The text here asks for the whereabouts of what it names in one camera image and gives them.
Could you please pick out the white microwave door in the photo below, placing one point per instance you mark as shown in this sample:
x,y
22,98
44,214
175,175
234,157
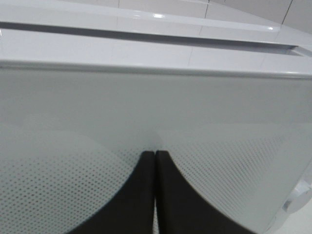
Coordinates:
x,y
87,86

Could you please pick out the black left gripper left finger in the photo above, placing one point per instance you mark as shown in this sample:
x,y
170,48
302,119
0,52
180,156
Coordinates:
x,y
131,210

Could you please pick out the white microwave oven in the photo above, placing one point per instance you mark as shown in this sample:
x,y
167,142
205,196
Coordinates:
x,y
298,198

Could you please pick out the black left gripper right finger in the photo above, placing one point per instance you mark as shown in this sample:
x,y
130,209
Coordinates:
x,y
181,210

